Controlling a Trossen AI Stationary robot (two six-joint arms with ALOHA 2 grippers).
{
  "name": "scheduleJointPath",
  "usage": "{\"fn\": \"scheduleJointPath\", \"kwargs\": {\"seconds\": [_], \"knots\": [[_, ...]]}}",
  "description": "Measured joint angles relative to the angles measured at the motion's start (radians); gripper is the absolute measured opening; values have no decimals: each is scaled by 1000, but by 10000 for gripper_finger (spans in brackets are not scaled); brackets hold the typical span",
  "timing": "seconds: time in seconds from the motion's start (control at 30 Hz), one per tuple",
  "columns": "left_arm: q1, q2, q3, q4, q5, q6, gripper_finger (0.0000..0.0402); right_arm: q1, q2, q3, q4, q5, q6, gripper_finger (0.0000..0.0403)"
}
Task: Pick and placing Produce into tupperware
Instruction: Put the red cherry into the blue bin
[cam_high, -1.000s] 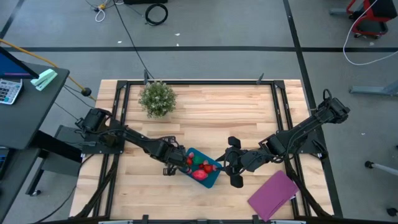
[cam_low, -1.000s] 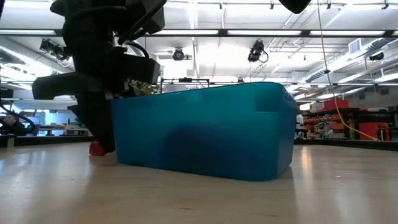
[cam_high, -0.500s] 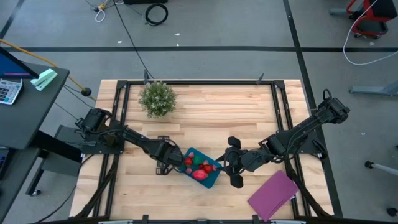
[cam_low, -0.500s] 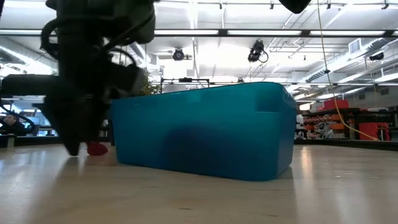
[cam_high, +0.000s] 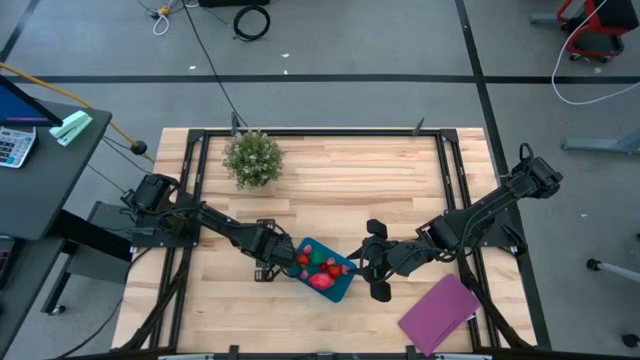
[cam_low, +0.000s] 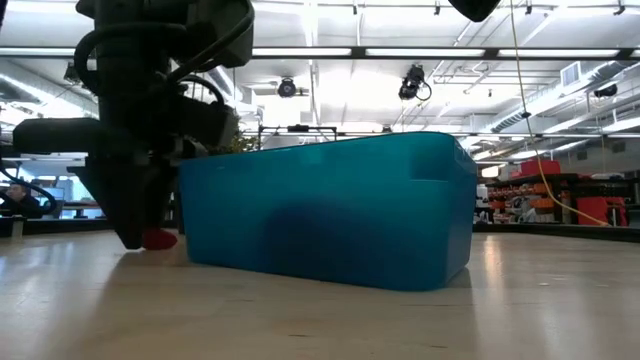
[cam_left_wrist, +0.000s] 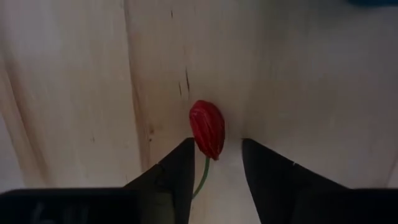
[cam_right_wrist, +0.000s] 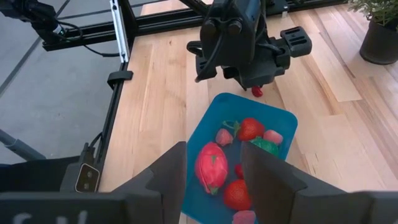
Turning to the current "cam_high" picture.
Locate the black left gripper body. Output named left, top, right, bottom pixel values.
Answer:
left=248, top=217, right=300, bottom=283

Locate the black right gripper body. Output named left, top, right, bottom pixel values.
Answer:
left=359, top=218, right=410, bottom=304

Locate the teal tupperware container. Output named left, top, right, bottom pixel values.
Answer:
left=288, top=236, right=358, bottom=304

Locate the large red pepper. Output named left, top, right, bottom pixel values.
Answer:
left=308, top=272, right=336, bottom=292

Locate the purple tupperware lid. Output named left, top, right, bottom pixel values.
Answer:
left=397, top=272, right=482, bottom=357

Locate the green potted plant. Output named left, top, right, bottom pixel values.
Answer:
left=222, top=128, right=285, bottom=190

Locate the black desk base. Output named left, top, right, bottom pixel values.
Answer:
left=41, top=209, right=134, bottom=317

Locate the grey chair leg with castor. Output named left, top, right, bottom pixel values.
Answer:
left=585, top=258, right=640, bottom=286

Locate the mint green stapler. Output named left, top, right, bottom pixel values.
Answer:
left=48, top=110, right=94, bottom=147

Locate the dark grey desk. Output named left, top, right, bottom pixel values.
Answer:
left=0, top=97, right=114, bottom=242

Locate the grey metal floor bar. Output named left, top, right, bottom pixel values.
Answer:
left=560, top=130, right=640, bottom=155

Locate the white calculator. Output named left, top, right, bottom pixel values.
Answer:
left=0, top=125, right=38, bottom=169

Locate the monitor with blue screen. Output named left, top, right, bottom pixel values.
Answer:
left=0, top=74, right=64, bottom=128

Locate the red office chair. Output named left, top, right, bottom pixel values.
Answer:
left=556, top=0, right=640, bottom=64

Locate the black cable bundle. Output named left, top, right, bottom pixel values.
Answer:
left=119, top=247, right=194, bottom=351
left=457, top=249, right=534, bottom=350

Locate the long black floor cable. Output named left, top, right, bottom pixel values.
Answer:
left=180, top=0, right=249, bottom=129

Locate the coiled black cable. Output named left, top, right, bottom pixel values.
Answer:
left=232, top=4, right=272, bottom=42

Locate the white cable loop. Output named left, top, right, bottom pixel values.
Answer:
left=152, top=12, right=171, bottom=37

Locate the white floor cable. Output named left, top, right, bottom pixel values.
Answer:
left=551, top=0, right=640, bottom=107

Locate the yellow cable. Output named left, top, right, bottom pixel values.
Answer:
left=0, top=61, right=156, bottom=164

